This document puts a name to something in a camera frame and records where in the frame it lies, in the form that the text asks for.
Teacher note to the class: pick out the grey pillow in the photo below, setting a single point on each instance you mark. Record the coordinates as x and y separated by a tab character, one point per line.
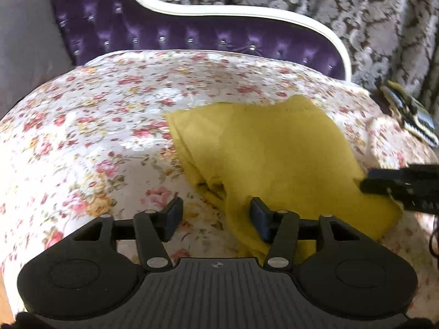
31	41

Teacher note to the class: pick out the mustard yellow long-sleeve shirt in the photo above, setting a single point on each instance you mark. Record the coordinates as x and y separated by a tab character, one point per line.
274	144

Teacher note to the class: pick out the grey brown damask curtain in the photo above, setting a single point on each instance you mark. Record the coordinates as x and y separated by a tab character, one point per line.
343	3

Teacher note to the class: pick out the purple tufted headboard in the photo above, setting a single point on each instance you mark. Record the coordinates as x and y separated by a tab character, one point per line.
154	31

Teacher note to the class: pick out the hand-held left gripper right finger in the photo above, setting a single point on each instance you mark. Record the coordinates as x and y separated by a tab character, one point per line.
259	217

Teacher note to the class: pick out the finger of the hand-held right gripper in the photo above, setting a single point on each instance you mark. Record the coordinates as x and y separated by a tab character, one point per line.
401	185

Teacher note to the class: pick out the floral printed blanket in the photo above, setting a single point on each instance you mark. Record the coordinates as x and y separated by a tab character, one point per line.
96	126

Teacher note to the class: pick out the black yellow striped cloth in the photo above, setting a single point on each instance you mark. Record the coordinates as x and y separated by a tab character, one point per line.
415	116

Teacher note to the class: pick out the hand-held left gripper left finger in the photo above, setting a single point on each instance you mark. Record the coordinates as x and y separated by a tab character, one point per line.
173	216

